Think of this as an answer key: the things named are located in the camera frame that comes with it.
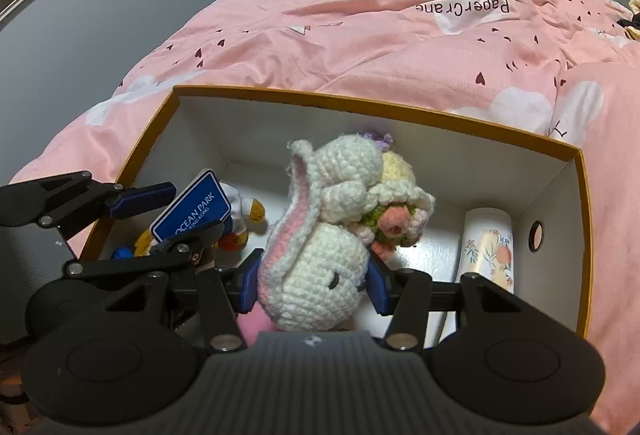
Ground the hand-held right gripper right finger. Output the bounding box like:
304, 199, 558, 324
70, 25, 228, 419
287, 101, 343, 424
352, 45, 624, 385
367, 261, 523, 351

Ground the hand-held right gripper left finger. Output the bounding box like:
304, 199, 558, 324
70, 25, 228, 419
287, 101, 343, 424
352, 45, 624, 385
106, 250, 264, 353

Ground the pink printed blanket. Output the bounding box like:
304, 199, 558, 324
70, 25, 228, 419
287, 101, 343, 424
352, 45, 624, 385
10, 0, 640, 431

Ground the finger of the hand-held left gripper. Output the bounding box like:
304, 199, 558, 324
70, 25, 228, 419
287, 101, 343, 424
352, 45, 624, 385
0, 171, 177, 238
64, 224, 225, 280

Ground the duck plush with blue tag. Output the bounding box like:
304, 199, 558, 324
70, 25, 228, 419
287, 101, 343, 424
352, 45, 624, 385
111, 169, 268, 266

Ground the beige and black bow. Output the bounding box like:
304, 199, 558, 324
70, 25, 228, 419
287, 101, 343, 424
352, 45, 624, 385
617, 0, 640, 40

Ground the white floral bottle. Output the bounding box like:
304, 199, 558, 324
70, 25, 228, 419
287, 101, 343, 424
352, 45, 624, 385
439, 207, 516, 346

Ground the large orange cardboard box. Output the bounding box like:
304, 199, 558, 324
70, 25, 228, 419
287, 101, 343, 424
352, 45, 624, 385
80, 85, 593, 351

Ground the white crochet rabbit doll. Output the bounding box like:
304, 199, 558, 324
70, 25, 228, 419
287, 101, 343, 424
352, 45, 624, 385
237, 130, 437, 347

